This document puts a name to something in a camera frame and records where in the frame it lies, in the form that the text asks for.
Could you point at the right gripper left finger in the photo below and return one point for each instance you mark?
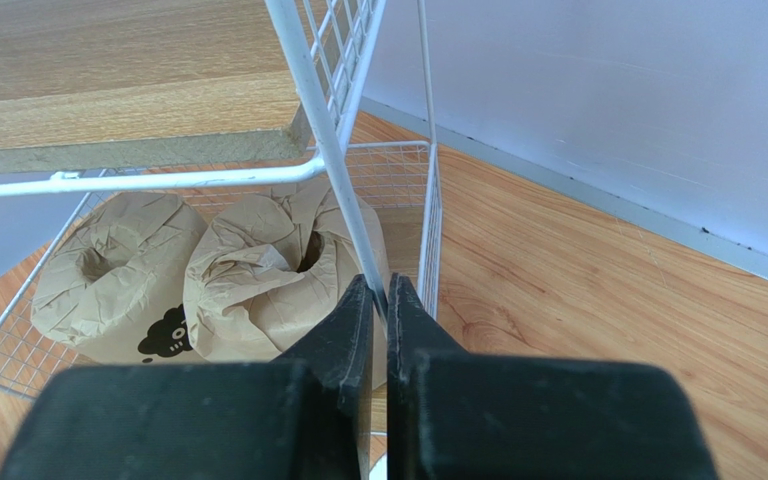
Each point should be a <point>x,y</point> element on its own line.
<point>302,415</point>

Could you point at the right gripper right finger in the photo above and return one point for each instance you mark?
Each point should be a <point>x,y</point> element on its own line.
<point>453,414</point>

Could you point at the brown paper roll front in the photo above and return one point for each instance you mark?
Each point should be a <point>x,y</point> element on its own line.
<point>269,268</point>

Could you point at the brown paper roll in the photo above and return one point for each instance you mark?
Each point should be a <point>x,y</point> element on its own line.
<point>269,268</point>
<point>113,290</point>

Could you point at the white wire wooden shelf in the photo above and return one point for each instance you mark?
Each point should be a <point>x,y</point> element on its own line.
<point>208,100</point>

